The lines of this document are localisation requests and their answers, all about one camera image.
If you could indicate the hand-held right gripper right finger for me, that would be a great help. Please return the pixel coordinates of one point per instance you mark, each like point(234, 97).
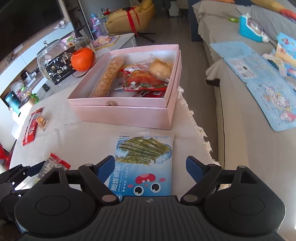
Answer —
point(192, 166)

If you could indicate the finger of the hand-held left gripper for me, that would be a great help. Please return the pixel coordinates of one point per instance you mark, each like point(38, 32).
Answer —
point(34, 169)

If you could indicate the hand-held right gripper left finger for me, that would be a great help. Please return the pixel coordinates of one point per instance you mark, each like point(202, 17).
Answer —
point(107, 168)

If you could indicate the red green snack packet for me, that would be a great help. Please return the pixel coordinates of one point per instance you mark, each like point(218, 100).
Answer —
point(54, 162)

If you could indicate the blue seaweed snack packet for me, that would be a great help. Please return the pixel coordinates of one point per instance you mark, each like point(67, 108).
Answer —
point(143, 162)

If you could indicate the pink gift box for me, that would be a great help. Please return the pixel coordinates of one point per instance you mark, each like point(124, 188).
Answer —
point(127, 115)

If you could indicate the long cracker packet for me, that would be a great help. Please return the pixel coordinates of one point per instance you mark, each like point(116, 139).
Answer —
point(106, 78)

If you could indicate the red roast chicken packet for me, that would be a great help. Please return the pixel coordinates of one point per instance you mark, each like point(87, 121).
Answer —
point(141, 81)

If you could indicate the clear bread packet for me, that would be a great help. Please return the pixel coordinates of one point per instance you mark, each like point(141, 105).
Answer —
point(159, 67)

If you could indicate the long red snack packet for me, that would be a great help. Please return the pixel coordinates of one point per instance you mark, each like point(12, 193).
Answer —
point(31, 129)

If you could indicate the small brown snack packet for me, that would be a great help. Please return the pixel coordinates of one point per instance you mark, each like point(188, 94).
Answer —
point(42, 122)

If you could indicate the teal cup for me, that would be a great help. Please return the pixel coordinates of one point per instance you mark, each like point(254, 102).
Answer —
point(12, 102)

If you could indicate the small green toy figure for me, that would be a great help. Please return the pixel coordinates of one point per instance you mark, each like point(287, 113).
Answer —
point(34, 97)

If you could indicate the grey covered sofa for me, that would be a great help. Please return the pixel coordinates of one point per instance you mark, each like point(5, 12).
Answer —
point(242, 115)

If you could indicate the black remote control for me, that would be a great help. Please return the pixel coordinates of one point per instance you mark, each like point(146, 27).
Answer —
point(46, 87)

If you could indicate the blue cartoon puzzle board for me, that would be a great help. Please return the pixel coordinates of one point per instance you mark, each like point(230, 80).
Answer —
point(272, 104)

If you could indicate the black patterned snack bag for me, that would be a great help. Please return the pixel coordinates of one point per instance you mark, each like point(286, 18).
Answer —
point(60, 69)

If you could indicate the orange pumpkin bucket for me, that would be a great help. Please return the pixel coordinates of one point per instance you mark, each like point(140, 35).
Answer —
point(82, 60)

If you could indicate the large glass jar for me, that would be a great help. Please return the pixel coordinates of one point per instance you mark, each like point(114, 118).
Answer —
point(49, 52)

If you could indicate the light blue puzzle board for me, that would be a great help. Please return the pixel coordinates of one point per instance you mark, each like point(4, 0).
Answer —
point(235, 55)

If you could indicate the pink plush toy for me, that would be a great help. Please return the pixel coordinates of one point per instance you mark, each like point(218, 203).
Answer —
point(101, 41)

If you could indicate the yellow flat book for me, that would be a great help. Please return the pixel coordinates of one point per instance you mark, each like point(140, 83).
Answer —
point(114, 40)

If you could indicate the white tv cabinet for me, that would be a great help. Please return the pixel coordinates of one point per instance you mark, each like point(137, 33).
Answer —
point(57, 34)

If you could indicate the yellow armchair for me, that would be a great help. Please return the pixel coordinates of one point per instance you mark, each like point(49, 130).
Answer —
point(120, 20)

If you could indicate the black television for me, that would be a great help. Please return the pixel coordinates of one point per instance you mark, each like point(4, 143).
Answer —
point(23, 20)

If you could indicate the red ribbon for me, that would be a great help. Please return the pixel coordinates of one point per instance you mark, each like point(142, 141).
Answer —
point(131, 20)

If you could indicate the teal toy box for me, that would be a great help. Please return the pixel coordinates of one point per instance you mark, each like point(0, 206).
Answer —
point(248, 27)

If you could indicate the colourful cartoon book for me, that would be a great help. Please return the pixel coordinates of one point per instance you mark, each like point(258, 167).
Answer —
point(288, 51)

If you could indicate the small green toy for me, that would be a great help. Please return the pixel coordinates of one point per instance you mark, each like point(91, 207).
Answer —
point(232, 19)

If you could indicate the white shelf unit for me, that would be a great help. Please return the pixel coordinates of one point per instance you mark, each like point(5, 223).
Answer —
point(81, 14)

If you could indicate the orange long cushion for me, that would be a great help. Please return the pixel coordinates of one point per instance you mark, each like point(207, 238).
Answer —
point(226, 1)

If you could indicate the yellow cushion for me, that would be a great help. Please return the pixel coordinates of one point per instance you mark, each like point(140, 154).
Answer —
point(266, 4)

